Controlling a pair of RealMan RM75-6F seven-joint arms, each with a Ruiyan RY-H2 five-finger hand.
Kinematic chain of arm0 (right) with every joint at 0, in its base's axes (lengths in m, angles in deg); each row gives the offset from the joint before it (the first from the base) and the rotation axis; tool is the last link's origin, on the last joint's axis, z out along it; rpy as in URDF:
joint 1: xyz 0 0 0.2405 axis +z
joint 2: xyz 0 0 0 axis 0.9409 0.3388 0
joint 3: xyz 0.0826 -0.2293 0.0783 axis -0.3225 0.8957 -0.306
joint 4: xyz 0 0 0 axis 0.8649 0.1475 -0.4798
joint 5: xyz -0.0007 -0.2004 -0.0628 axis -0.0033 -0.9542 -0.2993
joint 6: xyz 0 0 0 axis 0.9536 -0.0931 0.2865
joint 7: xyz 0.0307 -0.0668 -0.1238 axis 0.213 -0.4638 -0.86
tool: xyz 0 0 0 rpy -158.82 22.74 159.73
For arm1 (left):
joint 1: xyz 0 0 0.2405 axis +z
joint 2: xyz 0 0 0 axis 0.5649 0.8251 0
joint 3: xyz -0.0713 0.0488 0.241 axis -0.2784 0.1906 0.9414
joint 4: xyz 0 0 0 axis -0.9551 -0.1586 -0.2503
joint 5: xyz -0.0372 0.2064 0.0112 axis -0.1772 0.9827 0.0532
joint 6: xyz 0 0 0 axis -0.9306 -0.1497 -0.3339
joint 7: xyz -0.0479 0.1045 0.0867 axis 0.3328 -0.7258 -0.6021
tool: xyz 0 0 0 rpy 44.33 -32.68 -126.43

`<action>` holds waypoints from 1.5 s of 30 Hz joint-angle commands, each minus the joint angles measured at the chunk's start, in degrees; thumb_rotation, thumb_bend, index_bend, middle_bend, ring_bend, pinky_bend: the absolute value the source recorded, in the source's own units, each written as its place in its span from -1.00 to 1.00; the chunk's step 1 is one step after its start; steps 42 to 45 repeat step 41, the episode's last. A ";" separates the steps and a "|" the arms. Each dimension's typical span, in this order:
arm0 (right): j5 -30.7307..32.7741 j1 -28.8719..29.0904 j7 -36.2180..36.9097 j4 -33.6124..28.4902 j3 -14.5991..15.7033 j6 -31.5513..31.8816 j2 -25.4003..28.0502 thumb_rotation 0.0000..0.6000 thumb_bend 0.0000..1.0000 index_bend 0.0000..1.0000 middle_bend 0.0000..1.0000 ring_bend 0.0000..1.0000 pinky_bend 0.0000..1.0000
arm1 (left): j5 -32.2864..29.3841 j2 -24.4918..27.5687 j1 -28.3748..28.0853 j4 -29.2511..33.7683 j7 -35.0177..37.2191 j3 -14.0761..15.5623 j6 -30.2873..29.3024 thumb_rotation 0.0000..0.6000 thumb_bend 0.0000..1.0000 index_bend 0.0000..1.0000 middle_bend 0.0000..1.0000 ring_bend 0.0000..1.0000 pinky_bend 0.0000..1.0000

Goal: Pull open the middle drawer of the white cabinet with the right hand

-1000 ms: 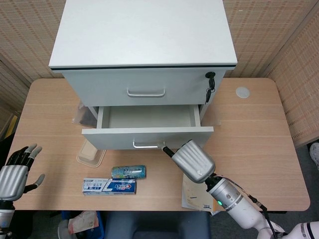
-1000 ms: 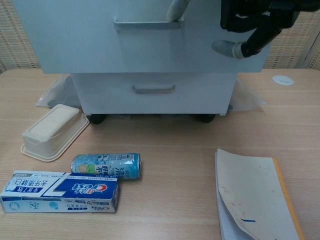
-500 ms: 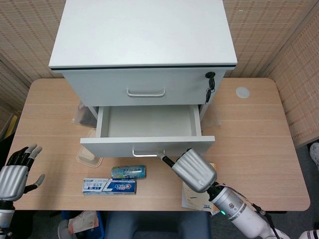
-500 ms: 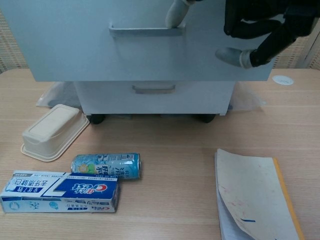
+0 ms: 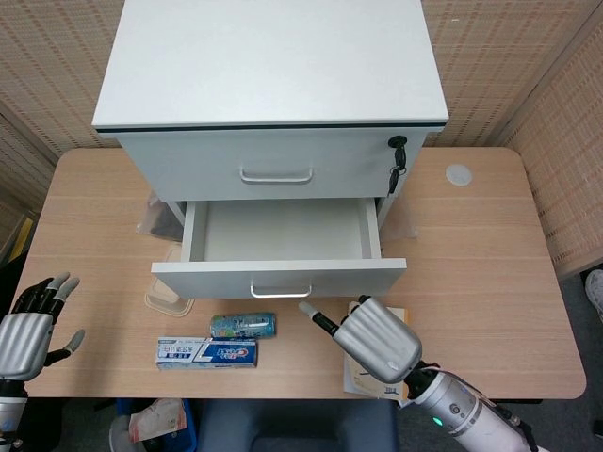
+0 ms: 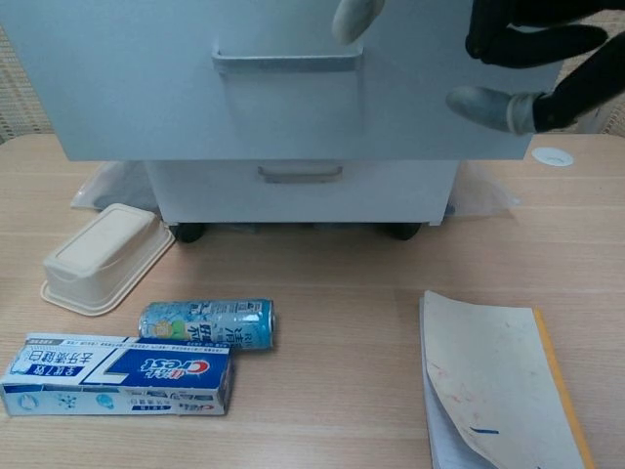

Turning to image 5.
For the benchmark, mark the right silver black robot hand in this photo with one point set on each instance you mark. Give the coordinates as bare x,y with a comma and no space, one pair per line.
377,339

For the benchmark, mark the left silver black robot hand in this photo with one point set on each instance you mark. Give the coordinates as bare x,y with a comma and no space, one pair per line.
23,339

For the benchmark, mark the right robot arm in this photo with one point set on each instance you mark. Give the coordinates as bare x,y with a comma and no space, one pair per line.
461,409

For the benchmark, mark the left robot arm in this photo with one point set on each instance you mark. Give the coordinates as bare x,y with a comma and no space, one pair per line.
9,414

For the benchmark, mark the white top drawer with lock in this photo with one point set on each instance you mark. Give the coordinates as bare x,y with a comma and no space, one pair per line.
188,160

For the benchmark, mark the white three-drawer cabinet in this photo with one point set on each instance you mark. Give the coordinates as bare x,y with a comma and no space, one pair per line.
268,61

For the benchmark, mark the notebook with yellow cover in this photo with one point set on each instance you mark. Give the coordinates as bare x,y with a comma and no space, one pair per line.
360,381

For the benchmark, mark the yellow edged dark board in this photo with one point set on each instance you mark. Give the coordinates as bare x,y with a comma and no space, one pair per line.
21,237

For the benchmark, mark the dark blue padded seat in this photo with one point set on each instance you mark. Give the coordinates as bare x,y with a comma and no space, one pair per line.
297,424

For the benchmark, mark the light blue drink can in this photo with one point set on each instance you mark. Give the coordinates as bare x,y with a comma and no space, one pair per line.
242,325

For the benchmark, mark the beige plastic lunch box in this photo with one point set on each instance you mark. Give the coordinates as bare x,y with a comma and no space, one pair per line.
165,306

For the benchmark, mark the red white crumpled bag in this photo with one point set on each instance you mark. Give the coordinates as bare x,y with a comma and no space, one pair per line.
158,419

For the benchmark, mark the blue white toothpaste box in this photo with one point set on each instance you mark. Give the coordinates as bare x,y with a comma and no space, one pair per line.
207,353

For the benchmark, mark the clear plastic bag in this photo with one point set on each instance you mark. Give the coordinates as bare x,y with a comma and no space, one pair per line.
153,219

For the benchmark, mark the black keys in lock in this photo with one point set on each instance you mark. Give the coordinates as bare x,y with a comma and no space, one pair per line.
398,153

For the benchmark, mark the white shoe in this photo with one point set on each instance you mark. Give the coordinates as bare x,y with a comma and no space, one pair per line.
596,296

